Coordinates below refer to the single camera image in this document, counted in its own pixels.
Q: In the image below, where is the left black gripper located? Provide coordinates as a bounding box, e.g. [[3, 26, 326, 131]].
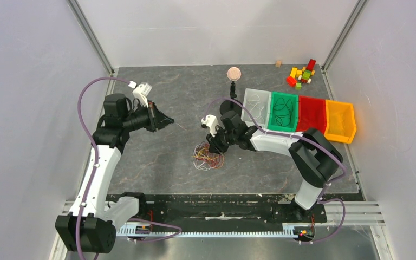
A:
[[122, 100, 174, 133]]

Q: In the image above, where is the coloured wire bundle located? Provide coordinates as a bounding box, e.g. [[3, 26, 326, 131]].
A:
[[192, 141, 226, 172]]

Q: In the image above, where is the white wire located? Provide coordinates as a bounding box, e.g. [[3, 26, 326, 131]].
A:
[[247, 95, 267, 125]]

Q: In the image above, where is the dark brown wire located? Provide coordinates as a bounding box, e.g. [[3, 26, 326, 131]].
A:
[[273, 96, 296, 127]]

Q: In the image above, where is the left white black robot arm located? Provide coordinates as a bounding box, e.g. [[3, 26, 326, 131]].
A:
[[55, 94, 174, 254]]

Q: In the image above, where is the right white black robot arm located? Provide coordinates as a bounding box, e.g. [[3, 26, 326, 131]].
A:
[[201, 110, 343, 221]]

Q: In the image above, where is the white plastic bin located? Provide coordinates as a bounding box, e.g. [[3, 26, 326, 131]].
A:
[[243, 88, 272, 128]]

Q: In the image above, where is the black stand with pink ball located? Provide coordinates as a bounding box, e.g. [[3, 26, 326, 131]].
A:
[[219, 67, 242, 115]]

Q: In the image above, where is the green plastic bin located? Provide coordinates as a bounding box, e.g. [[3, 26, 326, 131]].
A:
[[268, 92, 298, 132]]

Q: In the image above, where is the red plastic bin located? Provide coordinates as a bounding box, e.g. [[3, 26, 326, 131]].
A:
[[295, 95, 328, 134]]

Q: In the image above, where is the small wooden cube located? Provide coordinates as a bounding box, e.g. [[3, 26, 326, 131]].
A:
[[275, 60, 282, 68]]

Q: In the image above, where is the pile of coloured toy blocks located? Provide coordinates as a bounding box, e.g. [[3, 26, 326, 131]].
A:
[[285, 59, 316, 90]]

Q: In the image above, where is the orange plastic bin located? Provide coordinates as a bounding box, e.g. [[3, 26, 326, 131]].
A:
[[324, 100, 357, 144]]

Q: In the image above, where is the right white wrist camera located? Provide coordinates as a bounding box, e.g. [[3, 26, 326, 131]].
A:
[[201, 114, 219, 137]]

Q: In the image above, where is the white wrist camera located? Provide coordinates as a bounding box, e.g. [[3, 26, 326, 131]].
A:
[[201, 114, 219, 137], [128, 81, 152, 108]]

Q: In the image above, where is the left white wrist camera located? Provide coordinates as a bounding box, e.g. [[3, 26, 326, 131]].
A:
[[128, 81, 152, 108]]

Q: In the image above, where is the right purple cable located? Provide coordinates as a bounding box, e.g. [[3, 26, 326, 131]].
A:
[[204, 97, 348, 245]]

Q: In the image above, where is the purple cable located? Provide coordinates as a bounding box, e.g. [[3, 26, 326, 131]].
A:
[[75, 76, 183, 260], [204, 97, 348, 245]]

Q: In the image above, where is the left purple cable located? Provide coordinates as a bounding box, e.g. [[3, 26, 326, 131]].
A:
[[75, 76, 183, 260]]

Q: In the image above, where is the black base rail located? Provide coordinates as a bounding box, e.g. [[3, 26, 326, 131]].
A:
[[109, 193, 329, 238]]

